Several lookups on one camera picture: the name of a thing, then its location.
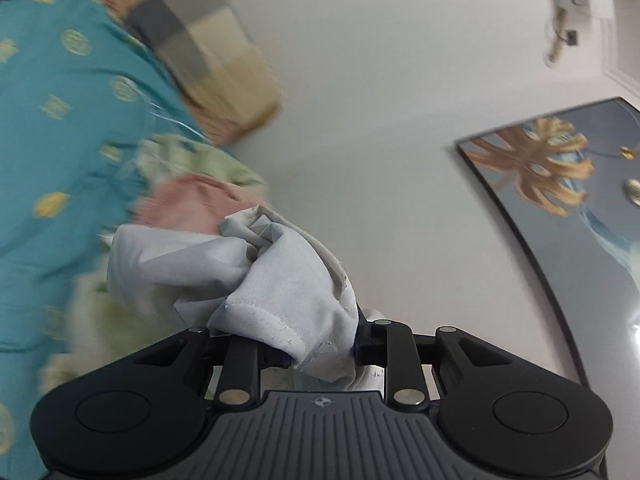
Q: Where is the white air conditioner pipe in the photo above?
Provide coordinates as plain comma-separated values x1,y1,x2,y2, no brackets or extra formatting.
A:
544,7,580,67

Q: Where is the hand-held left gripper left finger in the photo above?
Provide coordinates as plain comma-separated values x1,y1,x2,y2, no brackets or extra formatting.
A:
127,326,292,407

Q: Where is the checked pillow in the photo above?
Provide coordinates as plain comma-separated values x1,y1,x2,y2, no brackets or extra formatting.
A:
107,0,281,131

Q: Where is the framed wall picture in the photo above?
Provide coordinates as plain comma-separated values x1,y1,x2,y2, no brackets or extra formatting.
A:
455,96,640,388

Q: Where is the white charging cable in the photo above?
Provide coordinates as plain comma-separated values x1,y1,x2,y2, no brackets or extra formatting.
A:
139,100,206,143

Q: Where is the green and pink plush blanket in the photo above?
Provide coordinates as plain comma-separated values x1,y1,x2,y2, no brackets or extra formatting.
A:
39,134,271,397

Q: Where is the brown pillow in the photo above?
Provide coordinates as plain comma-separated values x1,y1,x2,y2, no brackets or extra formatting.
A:
100,0,273,147

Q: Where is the white shirt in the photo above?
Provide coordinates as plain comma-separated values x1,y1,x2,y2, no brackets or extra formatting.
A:
107,205,370,392

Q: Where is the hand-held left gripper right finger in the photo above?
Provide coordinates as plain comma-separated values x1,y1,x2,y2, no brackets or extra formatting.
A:
353,317,512,407

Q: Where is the teal patterned bed sheet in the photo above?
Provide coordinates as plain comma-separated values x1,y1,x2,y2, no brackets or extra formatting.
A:
0,0,203,463

